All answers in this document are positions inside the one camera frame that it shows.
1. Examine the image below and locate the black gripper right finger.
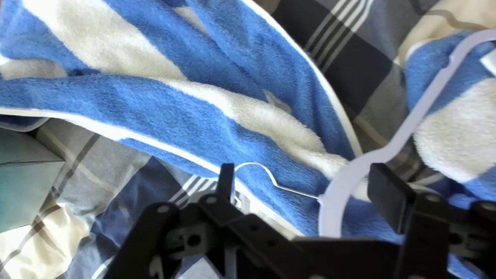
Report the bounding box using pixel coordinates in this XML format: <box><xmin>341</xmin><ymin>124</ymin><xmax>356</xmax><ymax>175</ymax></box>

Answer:
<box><xmin>367</xmin><ymin>163</ymin><xmax>496</xmax><ymax>279</ymax></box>

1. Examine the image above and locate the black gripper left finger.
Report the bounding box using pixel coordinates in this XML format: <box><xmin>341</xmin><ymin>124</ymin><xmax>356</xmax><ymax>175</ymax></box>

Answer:
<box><xmin>102</xmin><ymin>163</ymin><xmax>322</xmax><ymax>279</ymax></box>

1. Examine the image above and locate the blue white striped towel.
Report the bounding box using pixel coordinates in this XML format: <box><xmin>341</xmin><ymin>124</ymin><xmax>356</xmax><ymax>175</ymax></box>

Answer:
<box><xmin>0</xmin><ymin>0</ymin><xmax>496</xmax><ymax>279</ymax></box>

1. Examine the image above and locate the white plastic clothes hanger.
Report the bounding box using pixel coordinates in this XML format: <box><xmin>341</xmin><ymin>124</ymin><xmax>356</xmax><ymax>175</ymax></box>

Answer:
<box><xmin>231</xmin><ymin>28</ymin><xmax>496</xmax><ymax>239</ymax></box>

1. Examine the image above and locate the green cardboard box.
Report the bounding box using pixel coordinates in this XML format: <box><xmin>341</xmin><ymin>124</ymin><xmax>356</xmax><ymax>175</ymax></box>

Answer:
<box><xmin>0</xmin><ymin>129</ymin><xmax>66</xmax><ymax>234</ymax></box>

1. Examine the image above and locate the blue plaid bed comforter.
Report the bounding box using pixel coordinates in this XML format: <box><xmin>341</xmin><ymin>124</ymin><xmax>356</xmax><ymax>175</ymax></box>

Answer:
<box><xmin>0</xmin><ymin>0</ymin><xmax>496</xmax><ymax>279</ymax></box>

